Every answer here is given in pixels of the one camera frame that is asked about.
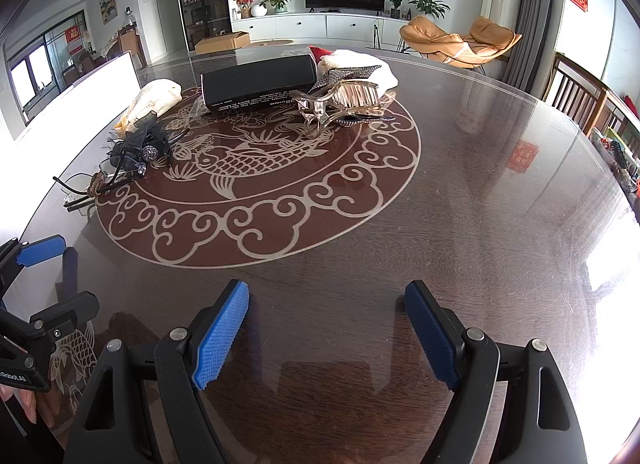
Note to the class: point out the dark rhinestone barrette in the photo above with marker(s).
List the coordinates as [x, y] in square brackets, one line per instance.
[365, 119]

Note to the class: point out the white television cabinet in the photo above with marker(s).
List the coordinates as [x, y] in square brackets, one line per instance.
[310, 26]

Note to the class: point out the orange lounge chair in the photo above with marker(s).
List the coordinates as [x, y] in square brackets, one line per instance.
[460, 44]

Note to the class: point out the cardboard box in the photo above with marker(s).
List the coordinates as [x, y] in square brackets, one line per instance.
[220, 43]

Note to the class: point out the grey curtain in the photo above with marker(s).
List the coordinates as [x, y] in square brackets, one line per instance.
[537, 9]

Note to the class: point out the white knitted hat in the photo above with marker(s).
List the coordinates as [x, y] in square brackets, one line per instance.
[385, 76]

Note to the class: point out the person's left hand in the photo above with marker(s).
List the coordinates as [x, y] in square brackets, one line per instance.
[35, 406]

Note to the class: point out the red flower arrangement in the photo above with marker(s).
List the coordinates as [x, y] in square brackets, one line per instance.
[245, 1]

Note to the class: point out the red door poster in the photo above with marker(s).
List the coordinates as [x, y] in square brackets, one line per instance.
[73, 36]

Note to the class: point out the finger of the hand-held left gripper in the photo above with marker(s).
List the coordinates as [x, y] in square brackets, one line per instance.
[70, 311]
[42, 250]

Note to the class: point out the large leafy potted plant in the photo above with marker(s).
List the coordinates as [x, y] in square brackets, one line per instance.
[427, 4]

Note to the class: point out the clear hair claw clip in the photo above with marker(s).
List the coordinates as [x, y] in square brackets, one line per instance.
[315, 111]

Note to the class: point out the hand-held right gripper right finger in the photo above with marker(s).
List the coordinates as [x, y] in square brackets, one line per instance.
[432, 334]

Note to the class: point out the small potted plant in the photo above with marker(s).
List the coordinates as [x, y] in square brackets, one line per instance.
[395, 6]

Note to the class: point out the black floor tray with stand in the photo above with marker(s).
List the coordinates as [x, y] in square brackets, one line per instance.
[377, 36]

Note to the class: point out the red fabric item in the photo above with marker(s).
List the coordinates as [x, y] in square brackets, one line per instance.
[320, 52]

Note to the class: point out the eyeglasses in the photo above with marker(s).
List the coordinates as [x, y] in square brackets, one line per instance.
[100, 184]

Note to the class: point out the wooden chair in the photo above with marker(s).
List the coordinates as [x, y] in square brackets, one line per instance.
[575, 91]

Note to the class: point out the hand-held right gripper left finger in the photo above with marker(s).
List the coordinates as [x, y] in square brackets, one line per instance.
[222, 334]

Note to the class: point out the cream crochet hat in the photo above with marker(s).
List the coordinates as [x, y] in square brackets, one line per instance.
[150, 101]

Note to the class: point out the wooden dining set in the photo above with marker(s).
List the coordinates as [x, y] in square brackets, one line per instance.
[125, 41]

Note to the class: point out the white round vase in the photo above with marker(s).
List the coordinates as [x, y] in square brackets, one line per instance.
[258, 10]

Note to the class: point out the wall painting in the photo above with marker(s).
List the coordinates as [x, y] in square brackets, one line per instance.
[108, 3]

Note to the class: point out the round beige low platform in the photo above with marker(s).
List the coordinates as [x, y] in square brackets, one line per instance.
[280, 41]

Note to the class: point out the cluttered side shelf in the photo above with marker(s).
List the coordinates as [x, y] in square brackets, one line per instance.
[617, 159]

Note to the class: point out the star rhinestone hair clip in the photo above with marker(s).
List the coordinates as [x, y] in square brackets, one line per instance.
[345, 75]

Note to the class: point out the black flower hair accessory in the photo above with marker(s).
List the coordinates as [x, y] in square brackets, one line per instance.
[145, 141]

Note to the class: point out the black box with white print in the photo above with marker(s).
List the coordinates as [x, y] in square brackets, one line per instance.
[257, 81]

